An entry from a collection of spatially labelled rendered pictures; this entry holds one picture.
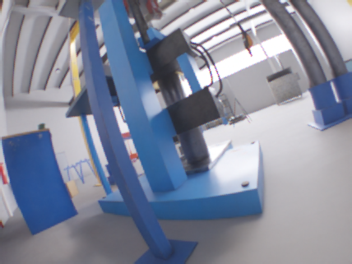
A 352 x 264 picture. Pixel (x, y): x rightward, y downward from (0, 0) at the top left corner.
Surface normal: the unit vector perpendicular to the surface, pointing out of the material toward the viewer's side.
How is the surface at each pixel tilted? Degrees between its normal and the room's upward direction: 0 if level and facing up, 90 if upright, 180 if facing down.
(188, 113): 90
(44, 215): 90
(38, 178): 90
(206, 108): 90
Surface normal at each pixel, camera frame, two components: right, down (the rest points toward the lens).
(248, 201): -0.50, 0.16
